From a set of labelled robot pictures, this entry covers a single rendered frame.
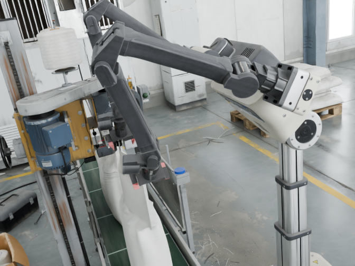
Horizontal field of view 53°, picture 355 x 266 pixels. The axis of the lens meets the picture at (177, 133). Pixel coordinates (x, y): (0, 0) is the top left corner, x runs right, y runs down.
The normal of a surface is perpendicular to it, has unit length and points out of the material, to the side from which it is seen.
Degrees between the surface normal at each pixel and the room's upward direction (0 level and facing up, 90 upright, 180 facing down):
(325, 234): 0
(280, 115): 90
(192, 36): 90
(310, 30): 90
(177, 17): 90
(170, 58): 111
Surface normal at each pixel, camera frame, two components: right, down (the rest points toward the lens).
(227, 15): 0.35, 0.29
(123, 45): 0.12, 0.67
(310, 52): -0.93, 0.25
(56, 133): 0.71, 0.16
